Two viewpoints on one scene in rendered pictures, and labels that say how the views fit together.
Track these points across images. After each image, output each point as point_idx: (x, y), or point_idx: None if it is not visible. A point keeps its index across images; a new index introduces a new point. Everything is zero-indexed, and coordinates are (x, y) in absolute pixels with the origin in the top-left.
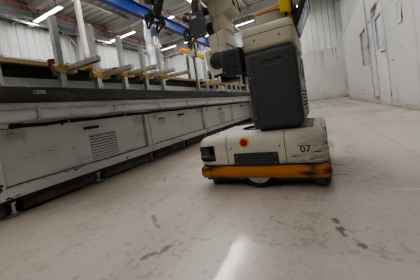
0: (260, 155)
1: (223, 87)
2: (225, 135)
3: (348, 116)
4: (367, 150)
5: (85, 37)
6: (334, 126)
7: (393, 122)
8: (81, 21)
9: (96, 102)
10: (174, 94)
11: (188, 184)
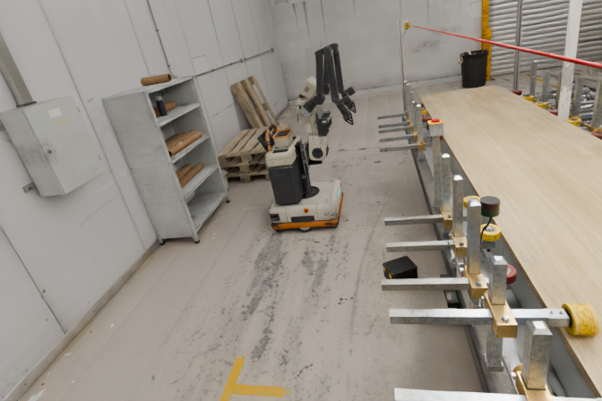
0: None
1: (468, 299)
2: (324, 180)
3: None
4: (246, 242)
5: (570, 26)
6: (194, 370)
7: (130, 349)
8: None
9: None
10: (417, 172)
11: (355, 200)
